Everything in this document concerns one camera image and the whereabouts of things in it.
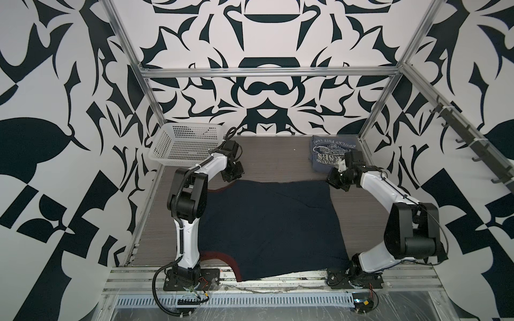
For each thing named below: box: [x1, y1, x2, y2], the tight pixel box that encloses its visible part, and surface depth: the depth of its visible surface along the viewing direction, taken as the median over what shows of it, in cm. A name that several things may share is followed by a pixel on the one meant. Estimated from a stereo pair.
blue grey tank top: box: [309, 135, 359, 174], surface depth 113 cm
